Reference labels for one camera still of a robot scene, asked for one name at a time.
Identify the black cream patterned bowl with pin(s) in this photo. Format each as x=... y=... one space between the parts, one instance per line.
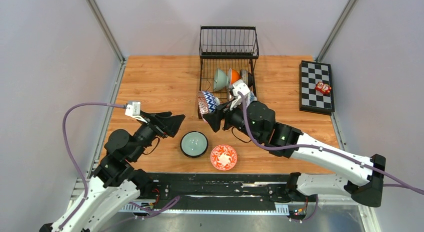
x=247 y=77

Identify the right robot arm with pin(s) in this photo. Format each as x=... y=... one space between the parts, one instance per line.
x=358 y=177

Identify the red floral small bowl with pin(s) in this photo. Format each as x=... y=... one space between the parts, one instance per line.
x=223 y=157

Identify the red patterned bowl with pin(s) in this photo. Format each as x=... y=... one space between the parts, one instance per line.
x=207 y=102

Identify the white orange bowl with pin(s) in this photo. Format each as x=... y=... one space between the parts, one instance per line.
x=233 y=76

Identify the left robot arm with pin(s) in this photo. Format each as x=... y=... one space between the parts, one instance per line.
x=115 y=183

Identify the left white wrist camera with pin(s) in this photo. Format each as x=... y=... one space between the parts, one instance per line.
x=133 y=109

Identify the black celadon bowl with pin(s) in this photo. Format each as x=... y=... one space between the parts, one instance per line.
x=194 y=144

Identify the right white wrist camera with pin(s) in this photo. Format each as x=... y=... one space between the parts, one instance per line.
x=239 y=91

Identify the small red toy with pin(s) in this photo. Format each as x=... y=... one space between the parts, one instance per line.
x=323 y=88

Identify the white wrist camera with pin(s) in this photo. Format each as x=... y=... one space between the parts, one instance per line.
x=239 y=91
x=133 y=109

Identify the pale green bowl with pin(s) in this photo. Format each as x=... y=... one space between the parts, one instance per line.
x=220 y=80

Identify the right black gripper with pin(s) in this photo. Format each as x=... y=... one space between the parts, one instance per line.
x=214 y=118

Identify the black wire dish rack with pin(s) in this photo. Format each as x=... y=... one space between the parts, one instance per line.
x=226 y=47

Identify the blue floral bowl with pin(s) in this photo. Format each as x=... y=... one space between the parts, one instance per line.
x=251 y=98

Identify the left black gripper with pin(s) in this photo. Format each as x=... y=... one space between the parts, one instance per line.
x=168 y=125

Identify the black white checkerboard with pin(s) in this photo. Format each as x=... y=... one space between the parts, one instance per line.
x=310 y=73

